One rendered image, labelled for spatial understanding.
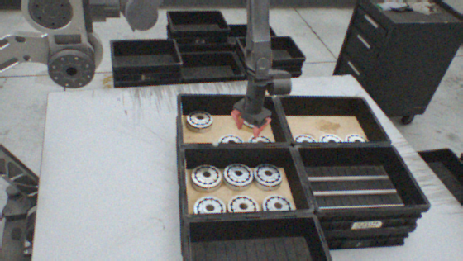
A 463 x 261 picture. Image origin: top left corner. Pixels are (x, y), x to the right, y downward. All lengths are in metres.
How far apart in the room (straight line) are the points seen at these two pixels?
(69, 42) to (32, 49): 0.15
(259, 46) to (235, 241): 0.59
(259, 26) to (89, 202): 0.87
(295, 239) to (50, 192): 0.88
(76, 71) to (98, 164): 0.43
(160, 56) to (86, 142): 1.09
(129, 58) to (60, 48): 1.32
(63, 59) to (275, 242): 0.86
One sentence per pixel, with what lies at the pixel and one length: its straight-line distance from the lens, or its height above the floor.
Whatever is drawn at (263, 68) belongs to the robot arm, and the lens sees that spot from 1.14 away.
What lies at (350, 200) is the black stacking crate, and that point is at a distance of 1.51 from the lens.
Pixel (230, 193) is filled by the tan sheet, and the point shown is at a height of 0.83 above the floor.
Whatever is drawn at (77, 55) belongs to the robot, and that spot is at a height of 1.19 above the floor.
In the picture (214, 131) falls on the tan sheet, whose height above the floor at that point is 0.83.
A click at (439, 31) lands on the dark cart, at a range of 2.98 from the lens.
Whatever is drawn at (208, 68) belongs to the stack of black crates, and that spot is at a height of 0.38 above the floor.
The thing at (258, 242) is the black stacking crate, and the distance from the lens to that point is 1.31.
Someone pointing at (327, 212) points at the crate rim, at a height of 0.93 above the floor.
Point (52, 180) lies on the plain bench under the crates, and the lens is 1.65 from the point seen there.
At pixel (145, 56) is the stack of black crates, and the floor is 0.49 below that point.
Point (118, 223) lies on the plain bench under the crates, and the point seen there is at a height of 0.70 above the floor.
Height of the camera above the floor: 1.90
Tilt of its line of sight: 40 degrees down
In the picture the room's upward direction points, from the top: 9 degrees clockwise
